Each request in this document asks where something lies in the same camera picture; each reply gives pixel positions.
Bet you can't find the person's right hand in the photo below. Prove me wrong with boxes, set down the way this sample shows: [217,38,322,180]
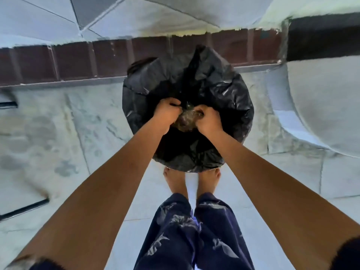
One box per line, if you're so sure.
[193,105,224,138]

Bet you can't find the person's left hand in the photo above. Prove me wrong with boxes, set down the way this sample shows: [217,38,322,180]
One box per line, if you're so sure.
[152,97,183,135]

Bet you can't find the black plastic garbage bag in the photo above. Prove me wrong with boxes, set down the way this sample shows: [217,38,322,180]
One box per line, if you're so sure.
[122,45,255,173]

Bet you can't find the person's left forearm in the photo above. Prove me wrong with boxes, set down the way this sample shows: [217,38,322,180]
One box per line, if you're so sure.
[14,118,170,270]

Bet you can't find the person's right forearm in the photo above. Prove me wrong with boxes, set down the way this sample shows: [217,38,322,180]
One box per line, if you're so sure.
[206,127,360,270]

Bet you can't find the person's right foot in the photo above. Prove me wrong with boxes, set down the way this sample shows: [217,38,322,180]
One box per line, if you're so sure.
[196,168,221,198]

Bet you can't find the person's foot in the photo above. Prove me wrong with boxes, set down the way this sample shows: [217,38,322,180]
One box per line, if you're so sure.
[196,168,221,198]
[163,166,188,199]

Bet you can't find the person's left foot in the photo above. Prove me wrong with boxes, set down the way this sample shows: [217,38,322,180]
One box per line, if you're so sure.
[163,166,188,199]

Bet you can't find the navy patterned trousers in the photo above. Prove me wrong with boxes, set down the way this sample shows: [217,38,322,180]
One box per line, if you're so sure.
[134,192,255,270]

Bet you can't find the white round column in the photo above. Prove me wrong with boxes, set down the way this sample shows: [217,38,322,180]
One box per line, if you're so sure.
[266,55,360,158]

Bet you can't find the black shirt sleeve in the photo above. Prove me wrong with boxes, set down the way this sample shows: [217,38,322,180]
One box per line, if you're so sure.
[329,236,360,270]
[5,255,66,270]

